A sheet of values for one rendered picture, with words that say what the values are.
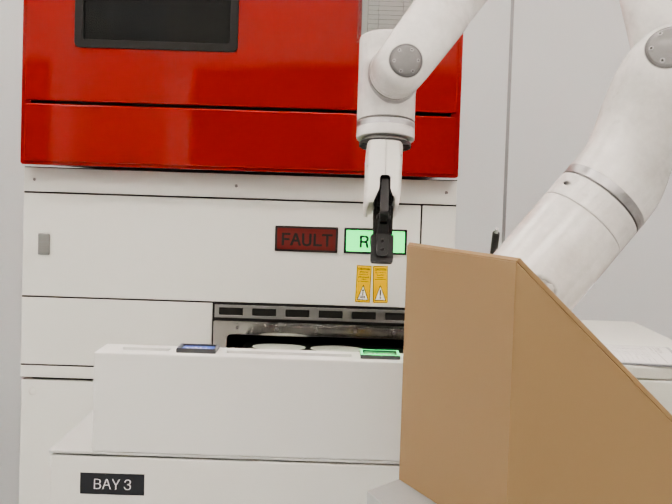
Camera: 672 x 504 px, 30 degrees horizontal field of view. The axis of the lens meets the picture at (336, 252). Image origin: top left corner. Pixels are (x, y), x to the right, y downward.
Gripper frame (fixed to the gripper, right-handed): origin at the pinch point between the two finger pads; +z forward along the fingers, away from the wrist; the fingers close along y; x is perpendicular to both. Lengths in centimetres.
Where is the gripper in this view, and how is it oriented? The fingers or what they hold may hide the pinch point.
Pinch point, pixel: (381, 249)
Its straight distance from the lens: 178.6
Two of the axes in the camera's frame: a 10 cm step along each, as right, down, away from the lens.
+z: -0.4, 9.9, -1.5
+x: 10.0, 0.4, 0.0
